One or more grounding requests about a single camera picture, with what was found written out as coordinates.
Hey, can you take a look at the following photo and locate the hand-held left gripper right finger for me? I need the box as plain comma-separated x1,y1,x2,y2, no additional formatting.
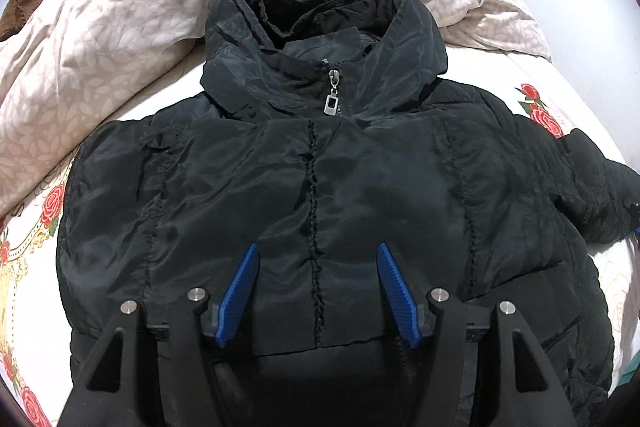
376,243,583,427

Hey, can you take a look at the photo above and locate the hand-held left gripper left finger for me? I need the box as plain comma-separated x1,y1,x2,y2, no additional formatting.
59,243,261,427

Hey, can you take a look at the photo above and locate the rose-print bed sheet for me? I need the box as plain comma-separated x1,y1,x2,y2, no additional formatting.
0,42,640,427

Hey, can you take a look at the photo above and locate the pink leaf-pattern quilt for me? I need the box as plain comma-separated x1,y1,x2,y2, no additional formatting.
0,0,553,218

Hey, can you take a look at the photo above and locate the black puffer jacket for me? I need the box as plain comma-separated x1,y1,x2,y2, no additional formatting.
56,0,640,427

